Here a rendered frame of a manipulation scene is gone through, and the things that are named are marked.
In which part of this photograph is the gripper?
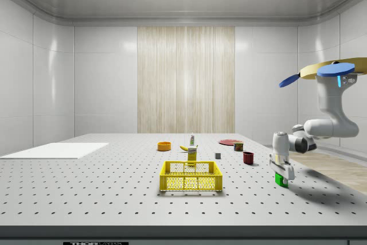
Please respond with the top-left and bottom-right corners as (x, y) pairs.
(268, 154), (295, 187)

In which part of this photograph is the green cube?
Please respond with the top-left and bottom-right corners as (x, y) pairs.
(275, 172), (290, 189)

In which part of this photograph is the red mug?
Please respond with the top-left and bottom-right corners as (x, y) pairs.
(243, 151), (255, 166)

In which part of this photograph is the red plate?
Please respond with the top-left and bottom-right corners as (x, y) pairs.
(218, 139), (244, 147)

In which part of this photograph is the yellow carton box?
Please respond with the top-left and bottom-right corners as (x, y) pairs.
(187, 146), (198, 167)

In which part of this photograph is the drone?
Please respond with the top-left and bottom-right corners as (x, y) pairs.
(278, 57), (367, 88)

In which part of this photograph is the yellow basket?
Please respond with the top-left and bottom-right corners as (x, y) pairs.
(159, 160), (224, 193)

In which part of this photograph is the white board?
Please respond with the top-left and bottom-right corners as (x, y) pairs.
(0, 142), (110, 160)

